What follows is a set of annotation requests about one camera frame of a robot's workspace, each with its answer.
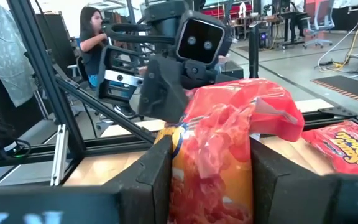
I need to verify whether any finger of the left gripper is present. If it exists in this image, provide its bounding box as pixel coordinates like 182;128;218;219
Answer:
137;54;190;124

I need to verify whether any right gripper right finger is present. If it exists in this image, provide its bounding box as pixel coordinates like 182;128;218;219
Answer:
249;136;358;224

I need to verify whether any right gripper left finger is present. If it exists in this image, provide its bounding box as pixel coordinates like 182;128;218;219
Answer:
0;135;173;224

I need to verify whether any orange Saucy Noods pack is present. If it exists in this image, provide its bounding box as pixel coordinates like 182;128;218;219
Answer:
155;77;306;224
301;120;358;175

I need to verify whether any person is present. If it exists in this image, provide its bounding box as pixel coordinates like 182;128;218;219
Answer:
78;6;138;121

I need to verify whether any black floor box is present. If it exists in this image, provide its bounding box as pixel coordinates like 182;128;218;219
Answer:
218;60;245;80

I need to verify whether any grey-blue hanging cloth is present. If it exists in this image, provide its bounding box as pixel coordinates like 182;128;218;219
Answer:
0;2;39;108

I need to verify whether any black striped-edge floor mat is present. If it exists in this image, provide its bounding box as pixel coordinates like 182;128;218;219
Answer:
310;75;358;109

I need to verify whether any black desk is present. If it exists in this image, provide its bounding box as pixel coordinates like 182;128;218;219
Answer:
278;11;309;50

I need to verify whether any blue office chair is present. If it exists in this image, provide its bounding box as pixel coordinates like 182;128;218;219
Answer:
302;0;336;50

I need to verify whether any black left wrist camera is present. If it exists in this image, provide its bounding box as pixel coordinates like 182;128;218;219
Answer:
175;10;227;67

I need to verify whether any silver corner bracket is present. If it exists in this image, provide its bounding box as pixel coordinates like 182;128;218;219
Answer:
50;123;70;187

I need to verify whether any black floor post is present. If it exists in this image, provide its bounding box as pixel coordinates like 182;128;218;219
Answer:
248;21;261;79

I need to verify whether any yellow floor cable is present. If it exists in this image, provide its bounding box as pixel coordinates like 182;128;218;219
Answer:
317;0;358;74

